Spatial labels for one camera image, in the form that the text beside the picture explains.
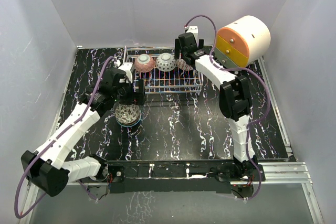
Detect white wire dish rack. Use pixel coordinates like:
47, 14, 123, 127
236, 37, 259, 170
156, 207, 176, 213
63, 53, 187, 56
123, 47, 204, 94

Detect pink floral bowl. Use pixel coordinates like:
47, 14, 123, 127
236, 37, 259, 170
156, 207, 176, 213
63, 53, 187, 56
114, 104, 141, 121
134, 54, 155, 73

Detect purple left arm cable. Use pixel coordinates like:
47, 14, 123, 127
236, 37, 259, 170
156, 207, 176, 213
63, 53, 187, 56
13, 56, 119, 219

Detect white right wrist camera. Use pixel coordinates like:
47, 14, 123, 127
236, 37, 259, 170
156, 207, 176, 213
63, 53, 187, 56
184, 26, 198, 42

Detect round white mini drawer cabinet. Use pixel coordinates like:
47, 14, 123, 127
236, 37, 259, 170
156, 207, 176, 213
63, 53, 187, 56
214, 15, 271, 68

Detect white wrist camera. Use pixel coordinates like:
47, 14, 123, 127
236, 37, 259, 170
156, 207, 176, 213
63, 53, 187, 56
184, 26, 198, 42
118, 62, 134, 82

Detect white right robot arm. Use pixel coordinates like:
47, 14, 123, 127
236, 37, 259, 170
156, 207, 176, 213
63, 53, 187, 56
175, 33, 257, 180

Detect aluminium rail frame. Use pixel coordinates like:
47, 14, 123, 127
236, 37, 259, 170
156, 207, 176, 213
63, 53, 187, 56
19, 57, 325, 224

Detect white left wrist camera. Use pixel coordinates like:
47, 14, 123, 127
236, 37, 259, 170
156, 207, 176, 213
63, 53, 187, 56
118, 62, 134, 82

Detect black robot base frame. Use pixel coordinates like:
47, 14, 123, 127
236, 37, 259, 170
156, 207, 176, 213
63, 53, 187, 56
78, 154, 266, 195

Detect white bowl red lattice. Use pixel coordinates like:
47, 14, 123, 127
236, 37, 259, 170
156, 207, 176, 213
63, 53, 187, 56
176, 59, 193, 71

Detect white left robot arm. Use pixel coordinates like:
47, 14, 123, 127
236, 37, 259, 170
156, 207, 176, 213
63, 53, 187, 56
21, 63, 145, 197

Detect white bowl brown diamonds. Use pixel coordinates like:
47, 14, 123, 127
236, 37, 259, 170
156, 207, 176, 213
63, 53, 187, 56
155, 53, 176, 72

